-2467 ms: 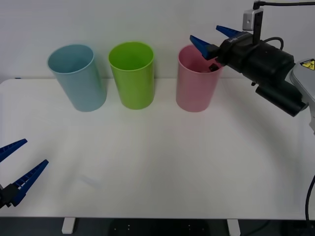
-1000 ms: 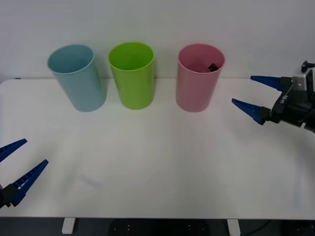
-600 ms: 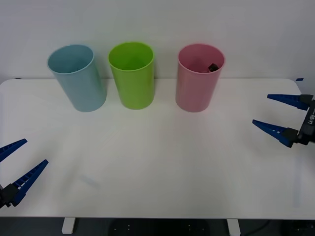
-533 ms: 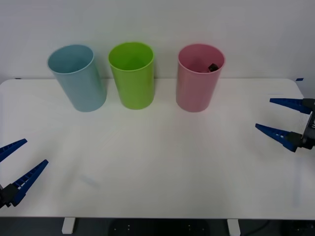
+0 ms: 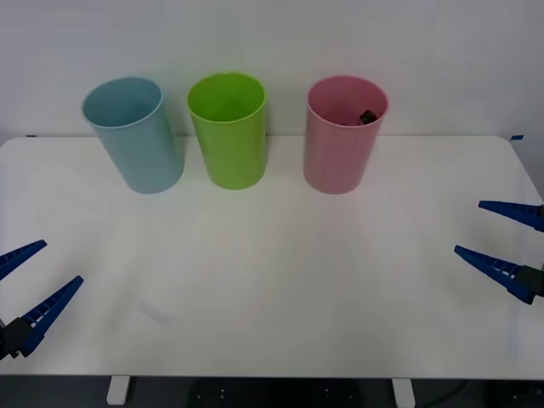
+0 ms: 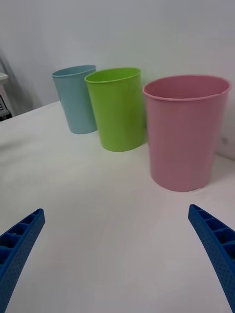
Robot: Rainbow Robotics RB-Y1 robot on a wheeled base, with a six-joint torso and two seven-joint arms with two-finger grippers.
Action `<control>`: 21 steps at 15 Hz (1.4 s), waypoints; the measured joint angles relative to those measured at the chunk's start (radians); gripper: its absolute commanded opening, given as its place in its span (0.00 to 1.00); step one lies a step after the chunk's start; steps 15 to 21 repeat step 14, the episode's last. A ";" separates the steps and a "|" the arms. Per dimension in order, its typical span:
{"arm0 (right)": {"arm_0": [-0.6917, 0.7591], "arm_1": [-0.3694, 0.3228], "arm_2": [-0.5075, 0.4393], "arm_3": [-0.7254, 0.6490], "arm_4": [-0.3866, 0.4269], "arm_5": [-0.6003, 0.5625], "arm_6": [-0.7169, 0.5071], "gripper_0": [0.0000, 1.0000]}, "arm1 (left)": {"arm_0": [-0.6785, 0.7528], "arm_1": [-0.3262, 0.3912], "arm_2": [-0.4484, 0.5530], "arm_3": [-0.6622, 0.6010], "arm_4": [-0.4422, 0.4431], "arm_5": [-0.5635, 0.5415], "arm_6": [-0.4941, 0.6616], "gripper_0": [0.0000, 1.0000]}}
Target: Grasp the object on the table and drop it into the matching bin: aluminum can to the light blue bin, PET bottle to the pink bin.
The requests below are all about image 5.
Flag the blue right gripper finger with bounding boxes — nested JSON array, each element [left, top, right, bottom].
[[453, 244, 544, 306], [477, 200, 544, 233]]

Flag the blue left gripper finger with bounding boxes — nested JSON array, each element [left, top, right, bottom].
[[1, 275, 85, 359], [0, 239, 48, 282]]

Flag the dark bottle with black cap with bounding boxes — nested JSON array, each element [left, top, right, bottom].
[[339, 109, 379, 127]]

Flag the white table leg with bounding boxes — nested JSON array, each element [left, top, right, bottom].
[[391, 377, 416, 408], [105, 377, 129, 405]]

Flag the pale blue plastic bin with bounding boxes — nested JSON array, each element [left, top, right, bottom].
[[81, 76, 186, 196]]

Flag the pink plastic bin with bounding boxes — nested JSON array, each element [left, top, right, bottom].
[[303, 75, 390, 196]]

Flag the green plastic bin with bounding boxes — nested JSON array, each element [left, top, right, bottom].
[[186, 72, 268, 190]]

